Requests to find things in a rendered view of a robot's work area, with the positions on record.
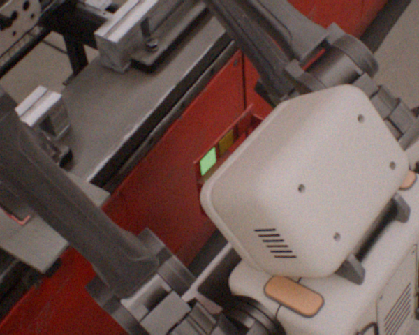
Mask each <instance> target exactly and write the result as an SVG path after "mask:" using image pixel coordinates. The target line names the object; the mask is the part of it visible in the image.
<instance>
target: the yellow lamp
mask: <svg viewBox="0 0 419 335"><path fill-rule="evenodd" d="M232 145H233V130H232V131H231V132H229V134H227V135H226V136H225V137H224V138H223V139H222V140H221V141H220V142H219V148H220V156H221V155H222V154H223V153H224V152H225V151H227V150H228V149H229V148H230V147H231V146H232Z"/></svg>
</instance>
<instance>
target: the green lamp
mask: <svg viewBox="0 0 419 335"><path fill-rule="evenodd" d="M215 162H216V156H215V149H214V148H213V150H211V151H210V152H209V153H208V154H207V155H206V156H205V157H204V158H203V159H202V160H201V162H200V163H201V169H202V175H204V173H205V172H206V171H207V170H208V169H209V168H210V167H211V166H213V164H214V163H215Z"/></svg>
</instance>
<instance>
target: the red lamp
mask: <svg viewBox="0 0 419 335"><path fill-rule="evenodd" d="M250 125H251V115H250V111H249V112H248V114H247V115H246V116H245V117H244V118H243V119H241V120H240V121H239V122H238V123H237V135H238V137H239V136H241V135H242V134H243V133H244V132H245V131H246V130H247V129H248V127H250Z"/></svg>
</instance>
